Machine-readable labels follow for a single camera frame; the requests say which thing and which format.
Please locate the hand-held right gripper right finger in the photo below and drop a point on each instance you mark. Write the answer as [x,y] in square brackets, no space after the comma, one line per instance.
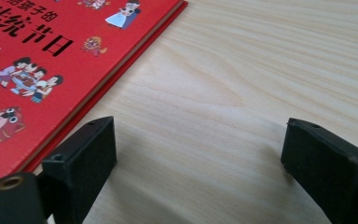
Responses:
[329,168]

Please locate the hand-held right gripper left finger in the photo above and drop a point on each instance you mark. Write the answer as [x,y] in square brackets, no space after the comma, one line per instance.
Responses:
[80,161]

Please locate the red picture book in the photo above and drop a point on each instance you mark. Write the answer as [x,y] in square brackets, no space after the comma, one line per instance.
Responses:
[59,77]

